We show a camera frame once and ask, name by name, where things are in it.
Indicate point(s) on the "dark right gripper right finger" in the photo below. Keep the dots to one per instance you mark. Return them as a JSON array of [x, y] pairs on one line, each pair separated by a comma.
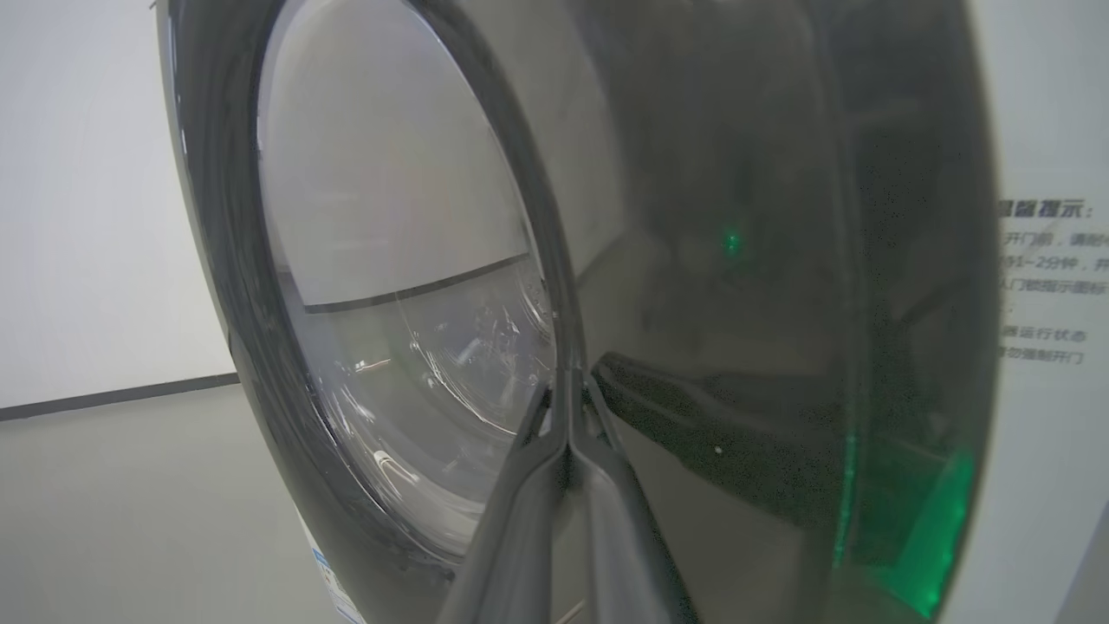
[[624, 555]]

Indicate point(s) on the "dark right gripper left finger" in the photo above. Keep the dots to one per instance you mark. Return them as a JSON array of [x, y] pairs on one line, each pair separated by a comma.
[[520, 537]]

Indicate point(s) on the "round glass washing machine door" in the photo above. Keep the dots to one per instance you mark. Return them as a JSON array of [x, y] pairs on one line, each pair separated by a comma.
[[736, 173]]

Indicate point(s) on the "white front-load washing machine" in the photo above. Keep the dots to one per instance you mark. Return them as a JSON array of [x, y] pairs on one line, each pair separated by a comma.
[[1048, 451]]

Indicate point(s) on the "blue energy label sticker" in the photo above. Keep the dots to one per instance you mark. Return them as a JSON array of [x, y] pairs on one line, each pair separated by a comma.
[[338, 594]]

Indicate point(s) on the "small text notice sticker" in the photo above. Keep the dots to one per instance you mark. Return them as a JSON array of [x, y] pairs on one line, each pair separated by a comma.
[[1053, 286]]

